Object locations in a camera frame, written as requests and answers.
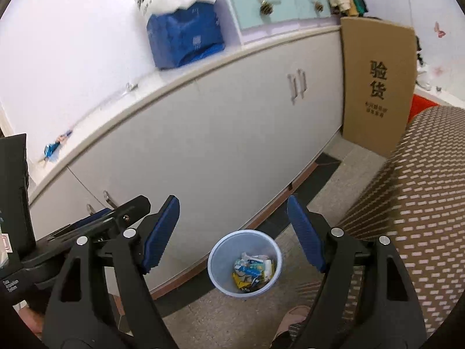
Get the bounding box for trash in bin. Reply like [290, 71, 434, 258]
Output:
[232, 252, 275, 293]

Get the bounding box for light blue trash bin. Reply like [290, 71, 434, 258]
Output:
[207, 230, 283, 299]

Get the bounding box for brown polka dot tablecloth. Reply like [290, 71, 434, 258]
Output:
[295, 105, 465, 339]

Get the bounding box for small blue wrapper on counter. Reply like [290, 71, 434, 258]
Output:
[41, 130, 73, 161]

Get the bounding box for red white storage box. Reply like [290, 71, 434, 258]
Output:
[407, 85, 465, 123]

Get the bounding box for long white cabinet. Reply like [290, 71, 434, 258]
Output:
[30, 27, 343, 297]

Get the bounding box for white plastic bag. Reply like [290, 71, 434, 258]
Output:
[416, 65, 432, 91]

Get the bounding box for large cardboard box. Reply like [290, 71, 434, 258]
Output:
[341, 17, 417, 158]

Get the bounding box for blue plastic package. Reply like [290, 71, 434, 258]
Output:
[146, 2, 226, 70]

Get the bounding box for teal drawer unit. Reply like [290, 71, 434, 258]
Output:
[214, 0, 337, 47]

